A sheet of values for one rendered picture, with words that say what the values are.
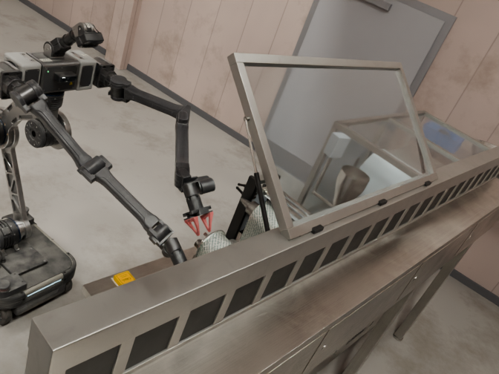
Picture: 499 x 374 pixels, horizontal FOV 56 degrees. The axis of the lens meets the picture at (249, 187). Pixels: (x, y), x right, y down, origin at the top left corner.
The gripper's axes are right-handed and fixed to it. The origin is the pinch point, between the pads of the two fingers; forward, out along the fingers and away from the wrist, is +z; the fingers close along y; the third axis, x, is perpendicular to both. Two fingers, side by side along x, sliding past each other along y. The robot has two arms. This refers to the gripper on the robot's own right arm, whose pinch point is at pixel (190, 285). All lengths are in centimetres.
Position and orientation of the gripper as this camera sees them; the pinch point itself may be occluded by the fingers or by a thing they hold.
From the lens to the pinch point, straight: 192.5
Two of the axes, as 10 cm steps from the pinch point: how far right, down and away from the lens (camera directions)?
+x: 6.1, -4.3, -6.6
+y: -6.6, 1.8, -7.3
